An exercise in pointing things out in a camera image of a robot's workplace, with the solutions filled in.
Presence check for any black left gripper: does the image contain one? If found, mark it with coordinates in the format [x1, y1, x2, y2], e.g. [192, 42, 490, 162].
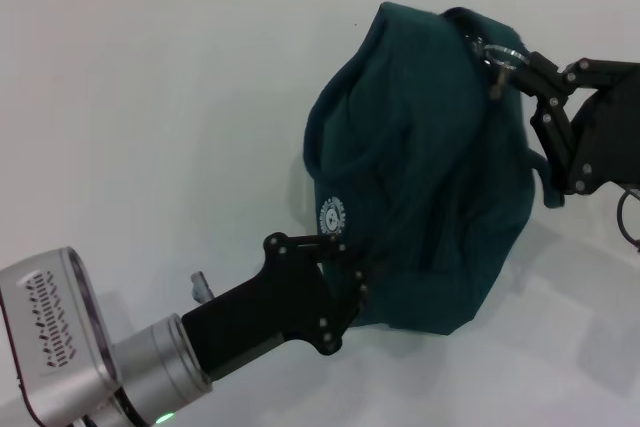
[181, 231, 371, 383]

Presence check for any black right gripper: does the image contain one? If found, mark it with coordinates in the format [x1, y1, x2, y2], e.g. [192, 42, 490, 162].
[513, 50, 640, 197]

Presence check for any dark teal insulated bag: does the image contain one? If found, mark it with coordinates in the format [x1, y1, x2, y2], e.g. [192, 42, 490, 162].
[302, 1, 566, 338]

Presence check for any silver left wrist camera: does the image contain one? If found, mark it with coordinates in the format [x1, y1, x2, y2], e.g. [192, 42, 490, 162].
[0, 245, 124, 423]

